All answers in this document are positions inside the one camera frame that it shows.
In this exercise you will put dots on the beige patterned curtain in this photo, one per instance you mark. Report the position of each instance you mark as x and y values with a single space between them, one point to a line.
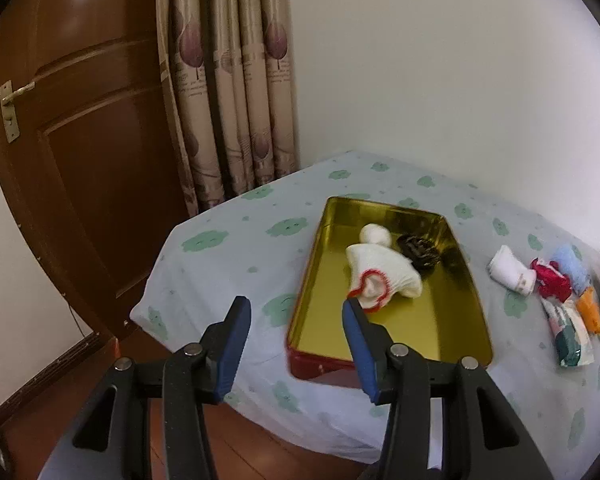
230 85

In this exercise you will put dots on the orange sock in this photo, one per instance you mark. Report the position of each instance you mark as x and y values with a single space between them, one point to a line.
591 312

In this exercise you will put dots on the wooden baseboard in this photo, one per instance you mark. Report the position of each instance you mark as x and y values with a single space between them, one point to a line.
45 380

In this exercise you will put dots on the green print bed sheet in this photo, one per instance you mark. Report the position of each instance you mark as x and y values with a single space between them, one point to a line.
230 270

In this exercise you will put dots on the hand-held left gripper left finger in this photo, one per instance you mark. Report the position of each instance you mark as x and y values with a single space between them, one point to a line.
235 350

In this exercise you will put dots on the white sock ball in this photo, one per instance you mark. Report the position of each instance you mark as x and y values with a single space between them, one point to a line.
375 235

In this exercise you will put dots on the brown wooden door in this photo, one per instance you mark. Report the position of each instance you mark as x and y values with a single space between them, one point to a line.
90 160

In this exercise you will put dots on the light blue towel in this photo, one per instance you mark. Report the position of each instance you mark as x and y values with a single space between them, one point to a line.
572 265

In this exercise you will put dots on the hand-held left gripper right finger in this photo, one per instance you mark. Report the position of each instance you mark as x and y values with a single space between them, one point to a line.
362 355

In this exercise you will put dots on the gold and red tin box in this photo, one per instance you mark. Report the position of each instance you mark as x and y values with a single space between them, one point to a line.
430 320

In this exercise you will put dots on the white sock with red trim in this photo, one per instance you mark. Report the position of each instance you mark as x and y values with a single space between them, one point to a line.
385 270

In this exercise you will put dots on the red cloth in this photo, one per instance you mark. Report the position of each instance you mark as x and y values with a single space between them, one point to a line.
550 280

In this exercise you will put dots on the dark patterned sock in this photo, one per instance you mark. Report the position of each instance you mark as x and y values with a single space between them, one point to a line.
419 251

